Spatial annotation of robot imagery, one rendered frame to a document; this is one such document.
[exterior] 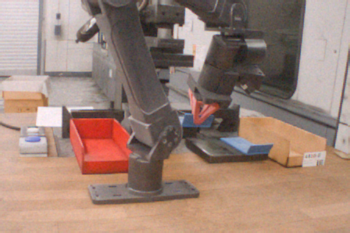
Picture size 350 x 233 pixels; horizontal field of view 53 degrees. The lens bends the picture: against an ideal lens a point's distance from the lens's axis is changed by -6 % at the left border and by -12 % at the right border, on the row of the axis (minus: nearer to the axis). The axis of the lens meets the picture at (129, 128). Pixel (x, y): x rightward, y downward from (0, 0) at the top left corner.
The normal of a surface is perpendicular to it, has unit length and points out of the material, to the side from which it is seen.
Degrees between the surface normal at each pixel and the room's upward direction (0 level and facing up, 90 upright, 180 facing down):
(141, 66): 91
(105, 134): 90
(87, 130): 90
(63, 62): 90
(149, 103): 82
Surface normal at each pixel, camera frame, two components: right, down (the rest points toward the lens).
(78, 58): 0.18, 0.25
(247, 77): 0.18, 0.64
